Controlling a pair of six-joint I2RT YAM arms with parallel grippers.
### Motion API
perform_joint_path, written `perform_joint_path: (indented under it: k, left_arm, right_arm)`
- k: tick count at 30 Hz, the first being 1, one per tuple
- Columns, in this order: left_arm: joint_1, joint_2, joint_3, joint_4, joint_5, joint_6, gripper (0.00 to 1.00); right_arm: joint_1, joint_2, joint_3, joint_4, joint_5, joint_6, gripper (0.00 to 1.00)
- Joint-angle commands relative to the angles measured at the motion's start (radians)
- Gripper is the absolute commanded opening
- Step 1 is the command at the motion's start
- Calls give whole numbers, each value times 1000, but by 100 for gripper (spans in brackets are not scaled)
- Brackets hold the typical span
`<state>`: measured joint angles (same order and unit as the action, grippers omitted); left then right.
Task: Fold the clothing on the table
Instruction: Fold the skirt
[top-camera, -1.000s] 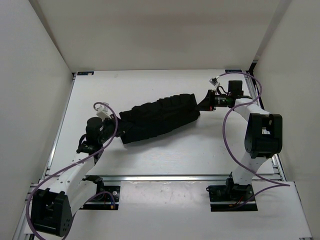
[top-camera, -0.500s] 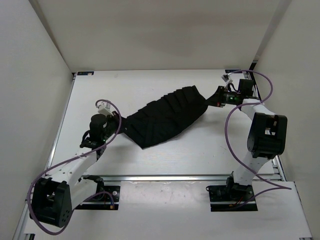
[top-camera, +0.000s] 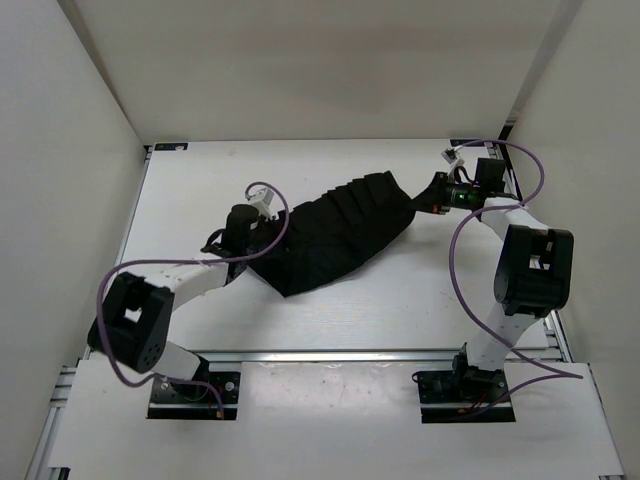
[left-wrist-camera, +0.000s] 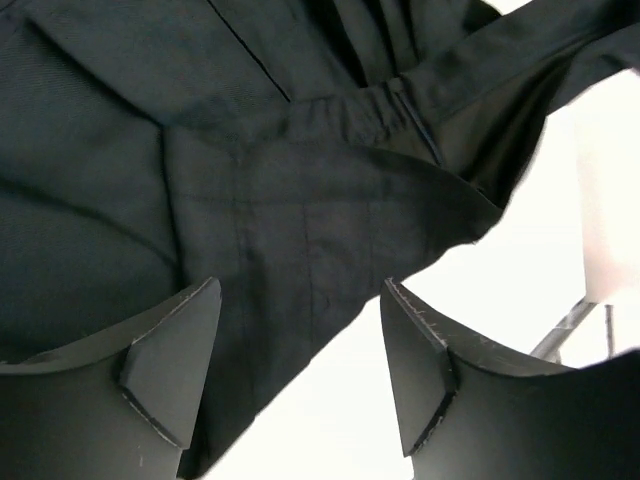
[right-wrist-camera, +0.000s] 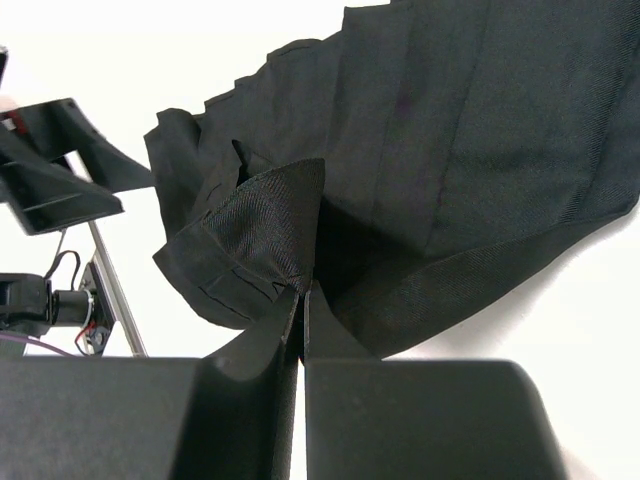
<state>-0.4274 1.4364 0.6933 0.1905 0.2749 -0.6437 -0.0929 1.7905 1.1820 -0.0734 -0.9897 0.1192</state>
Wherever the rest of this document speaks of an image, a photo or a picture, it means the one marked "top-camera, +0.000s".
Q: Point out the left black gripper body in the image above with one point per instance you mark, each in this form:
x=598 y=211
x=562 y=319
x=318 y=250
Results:
x=250 y=244

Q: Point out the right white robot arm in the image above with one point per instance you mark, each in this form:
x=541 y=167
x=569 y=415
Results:
x=532 y=279

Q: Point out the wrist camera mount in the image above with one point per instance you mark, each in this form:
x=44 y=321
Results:
x=489 y=172
x=260 y=197

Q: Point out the blue white label sticker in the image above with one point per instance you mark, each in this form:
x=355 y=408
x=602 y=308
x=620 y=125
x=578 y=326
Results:
x=168 y=146

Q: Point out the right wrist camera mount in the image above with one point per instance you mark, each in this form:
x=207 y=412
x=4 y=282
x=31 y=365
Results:
x=489 y=172

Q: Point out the black skirt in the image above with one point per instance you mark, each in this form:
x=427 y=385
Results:
x=336 y=234

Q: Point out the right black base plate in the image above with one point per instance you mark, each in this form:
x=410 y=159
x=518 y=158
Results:
x=444 y=399

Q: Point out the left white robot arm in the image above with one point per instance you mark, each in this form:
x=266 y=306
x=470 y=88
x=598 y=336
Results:
x=137 y=310

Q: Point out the aluminium rail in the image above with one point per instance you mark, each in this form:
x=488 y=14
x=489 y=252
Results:
x=501 y=149
x=330 y=356

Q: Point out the aluminium right rail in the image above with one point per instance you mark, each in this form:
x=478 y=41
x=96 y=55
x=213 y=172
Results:
x=501 y=149

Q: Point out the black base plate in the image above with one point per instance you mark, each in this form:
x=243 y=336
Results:
x=444 y=399
x=170 y=401

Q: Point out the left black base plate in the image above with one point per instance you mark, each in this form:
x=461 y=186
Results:
x=170 y=401

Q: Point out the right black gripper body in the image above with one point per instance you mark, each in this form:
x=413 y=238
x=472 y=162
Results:
x=447 y=194

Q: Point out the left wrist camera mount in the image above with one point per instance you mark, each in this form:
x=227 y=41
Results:
x=260 y=197

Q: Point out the aluminium front rail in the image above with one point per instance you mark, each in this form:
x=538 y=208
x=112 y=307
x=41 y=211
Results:
x=330 y=356

